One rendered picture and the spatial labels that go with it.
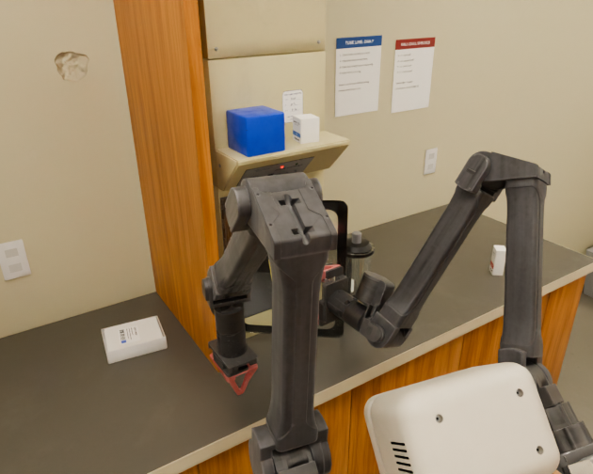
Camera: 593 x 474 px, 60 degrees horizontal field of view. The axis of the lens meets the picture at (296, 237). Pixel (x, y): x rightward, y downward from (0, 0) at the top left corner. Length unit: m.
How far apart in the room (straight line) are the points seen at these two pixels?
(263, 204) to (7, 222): 1.15
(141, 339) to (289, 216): 1.00
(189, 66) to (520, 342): 0.80
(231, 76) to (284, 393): 0.78
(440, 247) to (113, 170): 1.02
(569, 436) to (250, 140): 0.82
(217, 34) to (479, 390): 0.89
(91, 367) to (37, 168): 0.57
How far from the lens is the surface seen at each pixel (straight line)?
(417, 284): 1.04
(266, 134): 1.18
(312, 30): 1.34
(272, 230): 0.56
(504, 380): 0.75
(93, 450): 1.30
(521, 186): 0.98
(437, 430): 0.69
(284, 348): 0.64
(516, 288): 0.96
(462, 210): 1.01
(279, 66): 1.30
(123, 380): 1.46
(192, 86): 1.11
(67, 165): 1.61
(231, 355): 1.05
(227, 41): 1.23
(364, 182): 2.15
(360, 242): 1.51
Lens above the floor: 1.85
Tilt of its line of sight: 26 degrees down
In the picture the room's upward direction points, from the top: 1 degrees counter-clockwise
